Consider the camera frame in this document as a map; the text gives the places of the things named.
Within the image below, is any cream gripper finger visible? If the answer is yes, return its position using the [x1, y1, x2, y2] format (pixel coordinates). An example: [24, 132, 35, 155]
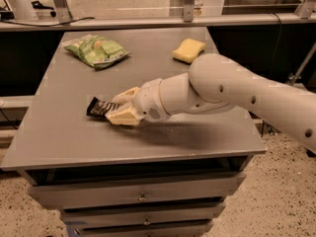
[106, 103, 142, 125]
[112, 87, 139, 105]

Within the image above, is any black cable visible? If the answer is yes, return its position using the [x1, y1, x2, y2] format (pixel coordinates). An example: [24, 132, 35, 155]
[0, 16, 97, 28]

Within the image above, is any grey drawer cabinet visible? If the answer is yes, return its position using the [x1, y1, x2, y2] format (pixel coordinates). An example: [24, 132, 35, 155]
[2, 28, 265, 237]

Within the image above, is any green chip bag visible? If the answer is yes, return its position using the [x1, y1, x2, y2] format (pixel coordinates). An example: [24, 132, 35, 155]
[62, 35, 130, 70]

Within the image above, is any black rxbar chocolate wrapper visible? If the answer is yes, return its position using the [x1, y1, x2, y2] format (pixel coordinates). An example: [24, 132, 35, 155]
[86, 97, 119, 119]

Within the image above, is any yellow sponge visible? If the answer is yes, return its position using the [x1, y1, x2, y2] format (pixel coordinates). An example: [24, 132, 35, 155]
[173, 39, 205, 64]

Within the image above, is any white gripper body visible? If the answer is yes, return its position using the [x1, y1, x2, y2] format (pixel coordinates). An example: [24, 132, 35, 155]
[132, 78, 170, 122]

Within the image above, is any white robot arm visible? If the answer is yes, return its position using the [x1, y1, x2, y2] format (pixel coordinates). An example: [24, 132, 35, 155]
[107, 53, 316, 151]

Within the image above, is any grey metal railing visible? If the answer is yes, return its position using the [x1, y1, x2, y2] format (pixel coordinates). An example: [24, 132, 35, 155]
[1, 0, 316, 31]

